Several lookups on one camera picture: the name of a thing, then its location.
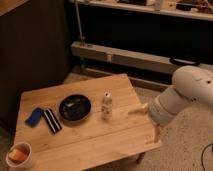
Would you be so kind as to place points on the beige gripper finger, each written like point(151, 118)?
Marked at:
point(157, 130)
point(142, 109)

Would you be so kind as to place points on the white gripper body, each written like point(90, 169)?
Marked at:
point(165, 107)

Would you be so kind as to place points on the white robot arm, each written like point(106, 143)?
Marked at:
point(190, 84)

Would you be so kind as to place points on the small white bottle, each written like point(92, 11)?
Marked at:
point(106, 106)

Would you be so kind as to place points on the metal shelf rack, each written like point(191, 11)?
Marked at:
point(143, 34)

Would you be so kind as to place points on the black round bowl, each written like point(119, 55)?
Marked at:
point(75, 108)

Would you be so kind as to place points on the wooden low table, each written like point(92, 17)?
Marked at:
point(94, 141)

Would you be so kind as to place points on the black white striped block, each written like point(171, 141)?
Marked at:
point(52, 121)

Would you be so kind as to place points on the blue sponge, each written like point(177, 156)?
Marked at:
point(35, 117)

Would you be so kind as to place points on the white cup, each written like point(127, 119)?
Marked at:
point(25, 148)

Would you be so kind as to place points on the orange object in cup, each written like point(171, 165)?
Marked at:
point(17, 156)

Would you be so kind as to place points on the black handle on shelf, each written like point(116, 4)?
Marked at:
point(180, 63)

